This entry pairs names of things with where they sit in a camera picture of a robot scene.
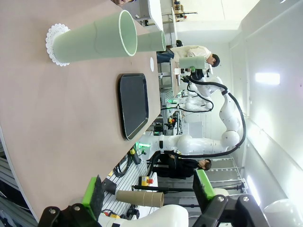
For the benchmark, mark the black metal pole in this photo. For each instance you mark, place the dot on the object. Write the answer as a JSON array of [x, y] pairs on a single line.
[[161, 188]]

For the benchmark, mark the brown cardboard tube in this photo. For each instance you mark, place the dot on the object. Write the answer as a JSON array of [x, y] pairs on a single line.
[[139, 198]]

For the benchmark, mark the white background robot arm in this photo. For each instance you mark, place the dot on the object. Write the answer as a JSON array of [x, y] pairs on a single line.
[[196, 105]]

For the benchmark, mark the person in black jacket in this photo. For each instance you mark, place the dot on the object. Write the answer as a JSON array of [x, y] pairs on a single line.
[[177, 169]]

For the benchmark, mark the person in beige shirt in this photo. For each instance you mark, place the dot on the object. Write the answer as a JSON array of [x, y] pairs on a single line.
[[189, 50]]

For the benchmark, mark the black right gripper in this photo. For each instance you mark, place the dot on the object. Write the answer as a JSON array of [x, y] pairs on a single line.
[[197, 76]]

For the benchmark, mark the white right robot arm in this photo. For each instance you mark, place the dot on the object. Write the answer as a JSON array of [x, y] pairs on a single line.
[[201, 144]]

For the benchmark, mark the yellow emergency stop box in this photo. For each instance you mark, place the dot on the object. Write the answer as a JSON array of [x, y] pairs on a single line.
[[145, 180], [113, 215]]

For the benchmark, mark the person's right hand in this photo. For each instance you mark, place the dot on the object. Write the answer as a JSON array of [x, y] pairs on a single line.
[[122, 2]]

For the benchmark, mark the pale green plastic cup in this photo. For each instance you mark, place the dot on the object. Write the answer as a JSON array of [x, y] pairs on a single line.
[[151, 42], [94, 37], [191, 62]]

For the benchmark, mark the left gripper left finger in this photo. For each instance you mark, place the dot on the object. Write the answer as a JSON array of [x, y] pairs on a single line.
[[93, 198]]

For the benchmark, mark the white lace paper coaster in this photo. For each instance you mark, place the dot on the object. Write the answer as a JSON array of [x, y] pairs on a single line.
[[152, 64], [50, 35]]

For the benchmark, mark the white rectangular table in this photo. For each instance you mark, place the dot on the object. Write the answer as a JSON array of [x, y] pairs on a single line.
[[155, 11]]

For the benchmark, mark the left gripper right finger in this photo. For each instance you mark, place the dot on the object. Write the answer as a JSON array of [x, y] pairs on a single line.
[[204, 189]]

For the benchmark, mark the rectangular ceiling light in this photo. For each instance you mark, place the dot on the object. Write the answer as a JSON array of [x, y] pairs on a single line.
[[267, 78]]

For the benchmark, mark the black plastic serving tray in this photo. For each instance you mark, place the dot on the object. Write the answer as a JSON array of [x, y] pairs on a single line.
[[132, 106]]

